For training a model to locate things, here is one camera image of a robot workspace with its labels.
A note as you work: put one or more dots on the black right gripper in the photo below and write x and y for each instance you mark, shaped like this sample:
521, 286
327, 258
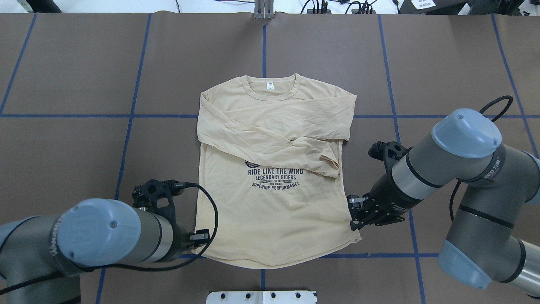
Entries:
384, 193

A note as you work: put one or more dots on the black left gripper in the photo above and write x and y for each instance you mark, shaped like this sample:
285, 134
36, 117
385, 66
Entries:
182, 239

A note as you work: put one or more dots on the beige long-sleeve graphic shirt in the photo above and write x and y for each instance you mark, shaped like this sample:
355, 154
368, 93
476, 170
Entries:
271, 157

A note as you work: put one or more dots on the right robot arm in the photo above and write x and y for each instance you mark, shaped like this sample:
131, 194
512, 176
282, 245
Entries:
499, 181

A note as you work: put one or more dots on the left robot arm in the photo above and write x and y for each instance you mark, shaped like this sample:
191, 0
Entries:
43, 257

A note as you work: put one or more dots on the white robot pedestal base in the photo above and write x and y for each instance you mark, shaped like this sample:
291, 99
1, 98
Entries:
263, 297

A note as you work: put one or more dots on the aluminium frame post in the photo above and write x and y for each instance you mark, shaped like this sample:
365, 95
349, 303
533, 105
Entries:
264, 9

